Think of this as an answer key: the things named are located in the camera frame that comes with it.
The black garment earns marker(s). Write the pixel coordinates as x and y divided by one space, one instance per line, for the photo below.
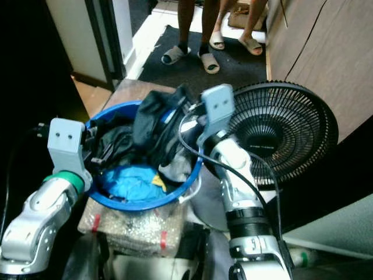
151 125

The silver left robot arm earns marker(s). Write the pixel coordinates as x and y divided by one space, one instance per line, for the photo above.
35 227

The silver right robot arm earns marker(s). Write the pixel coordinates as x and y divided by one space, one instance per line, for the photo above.
239 186

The blue garment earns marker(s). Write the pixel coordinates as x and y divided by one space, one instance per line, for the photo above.
131 182

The light grey garment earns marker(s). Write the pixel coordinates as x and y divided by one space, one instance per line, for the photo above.
175 169

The grey slide sandal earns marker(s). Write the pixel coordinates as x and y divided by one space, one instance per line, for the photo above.
175 56
210 63

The blue plastic basin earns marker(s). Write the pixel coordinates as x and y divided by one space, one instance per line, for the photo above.
134 204

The brown wooden stool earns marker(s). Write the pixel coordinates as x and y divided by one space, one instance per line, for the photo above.
128 93

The dark floor mat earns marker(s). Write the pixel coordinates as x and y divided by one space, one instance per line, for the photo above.
239 73

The beige slide sandal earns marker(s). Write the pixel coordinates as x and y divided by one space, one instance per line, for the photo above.
250 46
217 41

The bubble-wrapped box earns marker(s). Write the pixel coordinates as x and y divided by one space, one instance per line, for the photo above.
134 230

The person legs with black socks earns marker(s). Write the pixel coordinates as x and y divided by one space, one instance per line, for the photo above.
187 23

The black floor fan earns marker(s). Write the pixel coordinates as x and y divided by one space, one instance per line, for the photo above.
285 125

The brown bag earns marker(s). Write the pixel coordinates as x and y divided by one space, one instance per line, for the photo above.
242 17

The bare person legs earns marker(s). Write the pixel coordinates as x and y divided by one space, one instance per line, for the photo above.
253 17

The brown wooden cabinet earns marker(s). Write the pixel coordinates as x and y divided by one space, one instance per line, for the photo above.
320 46

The clear plastic bottle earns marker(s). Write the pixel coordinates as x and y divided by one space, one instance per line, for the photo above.
304 258

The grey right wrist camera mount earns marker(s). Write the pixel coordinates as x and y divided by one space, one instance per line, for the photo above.
218 105

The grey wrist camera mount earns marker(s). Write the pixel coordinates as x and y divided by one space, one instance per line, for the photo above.
63 143
218 105

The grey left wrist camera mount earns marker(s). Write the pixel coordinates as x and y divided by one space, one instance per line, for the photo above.
63 143

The white door with dark frame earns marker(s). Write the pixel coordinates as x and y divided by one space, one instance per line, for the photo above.
76 41

